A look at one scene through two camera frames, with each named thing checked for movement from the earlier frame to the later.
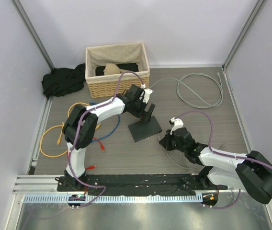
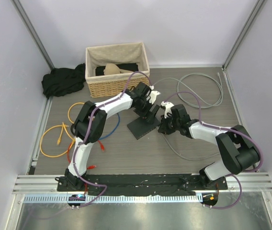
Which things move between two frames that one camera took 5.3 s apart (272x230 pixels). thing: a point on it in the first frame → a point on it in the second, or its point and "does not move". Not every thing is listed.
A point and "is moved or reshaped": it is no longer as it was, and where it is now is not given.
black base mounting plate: x=135 y=184 does not move
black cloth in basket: x=126 y=67 does not move
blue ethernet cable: x=112 y=133 does not move
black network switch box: x=141 y=130 is moved or reshaped
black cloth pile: x=61 y=81 does not move
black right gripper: x=166 y=141 → x=164 y=127
